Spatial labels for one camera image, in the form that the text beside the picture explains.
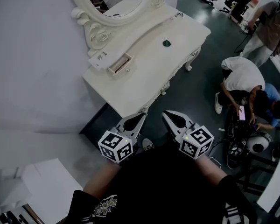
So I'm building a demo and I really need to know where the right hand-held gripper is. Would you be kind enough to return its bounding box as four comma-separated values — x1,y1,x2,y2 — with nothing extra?
162,110,215,160

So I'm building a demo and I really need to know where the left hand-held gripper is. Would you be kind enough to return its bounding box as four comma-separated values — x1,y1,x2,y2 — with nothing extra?
98,112,147,164

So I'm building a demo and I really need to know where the small white drawer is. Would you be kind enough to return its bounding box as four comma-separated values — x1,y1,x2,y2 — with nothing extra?
106,52,133,77

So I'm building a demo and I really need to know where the person's left forearm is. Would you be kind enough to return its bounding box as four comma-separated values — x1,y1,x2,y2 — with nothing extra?
83,160,122,200

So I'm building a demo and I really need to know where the person's right forearm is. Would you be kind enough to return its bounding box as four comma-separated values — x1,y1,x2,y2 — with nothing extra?
195,154,229,188

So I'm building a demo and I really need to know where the white dressing table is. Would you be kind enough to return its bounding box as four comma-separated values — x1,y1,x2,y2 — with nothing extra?
82,2,212,119

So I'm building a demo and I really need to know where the person's white shoe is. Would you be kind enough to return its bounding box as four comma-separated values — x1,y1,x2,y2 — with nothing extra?
141,138,154,152

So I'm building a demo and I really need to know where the person's black shirt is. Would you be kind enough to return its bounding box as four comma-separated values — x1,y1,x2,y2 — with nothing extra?
64,143,259,224

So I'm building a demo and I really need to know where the smartphone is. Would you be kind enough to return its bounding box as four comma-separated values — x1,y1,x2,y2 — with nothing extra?
238,105,247,121

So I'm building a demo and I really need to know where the white paper label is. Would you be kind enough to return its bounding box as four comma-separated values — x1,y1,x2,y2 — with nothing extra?
87,49,115,71

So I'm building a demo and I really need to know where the white round device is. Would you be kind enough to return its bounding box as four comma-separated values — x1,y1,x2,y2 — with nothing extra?
246,132,273,155

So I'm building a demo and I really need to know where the white ornate oval mirror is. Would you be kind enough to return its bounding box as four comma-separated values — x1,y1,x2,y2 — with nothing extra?
67,0,166,58

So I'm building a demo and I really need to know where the white box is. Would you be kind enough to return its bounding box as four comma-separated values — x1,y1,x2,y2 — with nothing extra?
21,157,84,224

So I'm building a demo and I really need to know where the white flat panel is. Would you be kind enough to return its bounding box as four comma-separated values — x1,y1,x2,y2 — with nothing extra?
256,143,280,213

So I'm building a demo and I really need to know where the black cable tangle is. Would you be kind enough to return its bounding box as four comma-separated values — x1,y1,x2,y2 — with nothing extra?
224,110,255,170

